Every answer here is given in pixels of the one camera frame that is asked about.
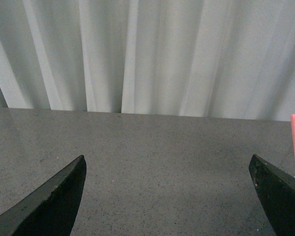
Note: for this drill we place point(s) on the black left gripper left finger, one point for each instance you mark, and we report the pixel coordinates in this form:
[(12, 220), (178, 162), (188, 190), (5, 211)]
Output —
[(51, 209)]

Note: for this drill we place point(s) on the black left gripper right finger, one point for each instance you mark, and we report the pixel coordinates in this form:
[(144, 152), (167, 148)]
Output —
[(276, 192)]

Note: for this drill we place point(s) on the white pleated curtain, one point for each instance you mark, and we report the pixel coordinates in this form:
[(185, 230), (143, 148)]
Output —
[(201, 58)]

